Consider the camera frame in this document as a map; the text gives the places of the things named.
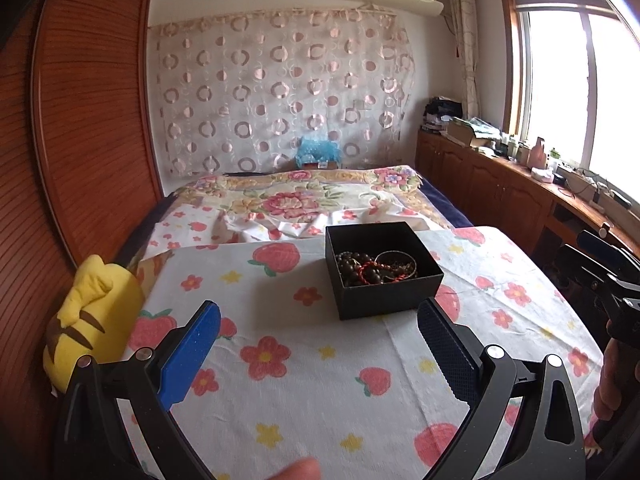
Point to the floral blanket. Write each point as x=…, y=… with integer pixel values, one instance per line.
x=295, y=200

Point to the person's left hand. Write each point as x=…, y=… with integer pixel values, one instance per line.
x=297, y=472

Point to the sheer circle pattern curtain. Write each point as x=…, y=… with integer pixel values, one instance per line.
x=280, y=85

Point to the person's right hand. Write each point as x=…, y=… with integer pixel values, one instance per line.
x=617, y=380

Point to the yellow plush toy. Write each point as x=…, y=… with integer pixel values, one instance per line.
x=95, y=300

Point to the beige patterned window curtain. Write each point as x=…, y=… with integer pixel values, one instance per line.
x=467, y=35

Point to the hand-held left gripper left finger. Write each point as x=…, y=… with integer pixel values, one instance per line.
x=190, y=355

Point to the cardboard box with papers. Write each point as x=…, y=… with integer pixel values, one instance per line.
x=465, y=132

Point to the blue plastic bag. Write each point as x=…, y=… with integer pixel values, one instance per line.
x=317, y=150

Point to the wooden cabinet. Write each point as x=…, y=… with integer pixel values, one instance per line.
x=490, y=185

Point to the white fruit flower print cloth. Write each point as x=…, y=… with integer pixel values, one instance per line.
x=320, y=370

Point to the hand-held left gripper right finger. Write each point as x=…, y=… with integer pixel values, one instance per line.
x=447, y=355

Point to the window with wooden frame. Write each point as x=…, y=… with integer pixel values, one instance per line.
x=560, y=85

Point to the white strawberry print sheet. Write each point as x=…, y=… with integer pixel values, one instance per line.
x=200, y=225

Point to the dark clothes pile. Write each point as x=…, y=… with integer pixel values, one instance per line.
x=442, y=110

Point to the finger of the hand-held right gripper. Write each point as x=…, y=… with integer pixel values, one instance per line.
x=582, y=267
x=597, y=242

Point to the black jewelry box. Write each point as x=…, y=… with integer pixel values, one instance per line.
x=390, y=300

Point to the dark blue bedsheet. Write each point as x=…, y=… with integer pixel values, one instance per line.
x=445, y=205

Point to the pink bottle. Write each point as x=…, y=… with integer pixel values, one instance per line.
x=538, y=152

